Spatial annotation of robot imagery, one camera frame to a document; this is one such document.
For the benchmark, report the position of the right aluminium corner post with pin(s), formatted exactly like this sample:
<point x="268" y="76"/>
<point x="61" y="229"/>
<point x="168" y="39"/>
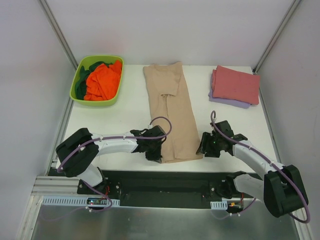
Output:
<point x="278" y="32"/>

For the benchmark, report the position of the left aluminium corner post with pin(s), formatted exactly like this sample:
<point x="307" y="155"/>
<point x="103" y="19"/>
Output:
<point x="58" y="32"/>

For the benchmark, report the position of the aluminium front frame rail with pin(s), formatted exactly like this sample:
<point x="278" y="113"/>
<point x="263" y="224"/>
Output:
<point x="55" y="186"/>

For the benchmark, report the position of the green plastic basket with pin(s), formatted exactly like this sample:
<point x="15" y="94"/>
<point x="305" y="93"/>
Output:
<point x="86" y="62"/>

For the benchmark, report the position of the left white cable duct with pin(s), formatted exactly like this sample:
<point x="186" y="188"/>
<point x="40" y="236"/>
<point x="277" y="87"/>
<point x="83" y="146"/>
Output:
<point x="79" y="201"/>

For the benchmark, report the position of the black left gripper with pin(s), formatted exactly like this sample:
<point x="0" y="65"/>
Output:
<point x="155" y="152"/>

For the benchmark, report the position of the beige t shirt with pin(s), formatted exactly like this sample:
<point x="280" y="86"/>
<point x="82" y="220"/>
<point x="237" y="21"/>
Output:
<point x="168" y="97"/>

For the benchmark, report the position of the orange t shirt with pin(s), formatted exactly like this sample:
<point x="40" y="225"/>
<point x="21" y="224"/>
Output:
<point x="103" y="81"/>

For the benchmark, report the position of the right white cable duct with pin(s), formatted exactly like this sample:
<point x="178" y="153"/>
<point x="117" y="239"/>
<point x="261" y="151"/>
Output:
<point x="219" y="205"/>

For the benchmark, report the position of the dark green t shirt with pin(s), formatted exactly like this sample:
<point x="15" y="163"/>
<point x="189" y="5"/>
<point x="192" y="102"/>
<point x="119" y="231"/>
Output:
<point x="81" y="85"/>

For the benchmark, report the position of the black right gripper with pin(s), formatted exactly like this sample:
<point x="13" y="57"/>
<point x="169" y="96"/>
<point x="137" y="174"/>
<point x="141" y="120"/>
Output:
<point x="206" y="144"/>

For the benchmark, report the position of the aluminium corner post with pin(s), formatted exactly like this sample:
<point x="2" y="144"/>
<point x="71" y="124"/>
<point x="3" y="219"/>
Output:
<point x="58" y="32"/>
<point x="278" y="32"/>

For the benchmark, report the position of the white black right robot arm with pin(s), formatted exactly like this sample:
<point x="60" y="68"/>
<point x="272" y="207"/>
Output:
<point x="280" y="187"/>

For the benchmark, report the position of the white cable duct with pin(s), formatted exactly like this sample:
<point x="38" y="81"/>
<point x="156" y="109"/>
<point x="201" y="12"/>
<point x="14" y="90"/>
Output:
<point x="79" y="201"/>
<point x="219" y="205"/>

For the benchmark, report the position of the folded purple t shirt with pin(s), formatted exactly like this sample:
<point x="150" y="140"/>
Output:
<point x="230" y="102"/>

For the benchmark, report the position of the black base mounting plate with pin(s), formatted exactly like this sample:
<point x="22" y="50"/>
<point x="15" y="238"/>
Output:
<point x="156" y="189"/>

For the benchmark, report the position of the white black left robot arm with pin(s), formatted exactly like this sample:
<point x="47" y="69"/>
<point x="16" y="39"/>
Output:
<point x="78" y="151"/>

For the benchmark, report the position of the folded red t shirt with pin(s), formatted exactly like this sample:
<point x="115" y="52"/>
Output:
<point x="235" y="85"/>

